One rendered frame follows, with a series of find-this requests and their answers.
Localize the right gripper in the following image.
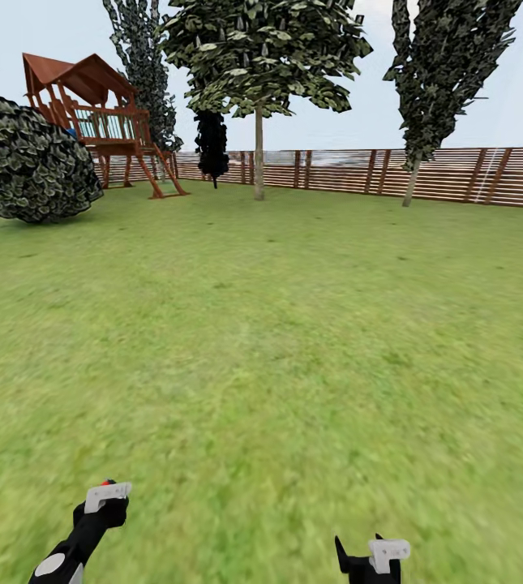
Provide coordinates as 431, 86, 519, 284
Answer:
335, 536, 401, 584

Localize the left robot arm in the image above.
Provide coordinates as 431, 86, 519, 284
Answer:
28, 482, 133, 584

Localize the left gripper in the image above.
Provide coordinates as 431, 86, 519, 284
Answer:
73, 497, 127, 542

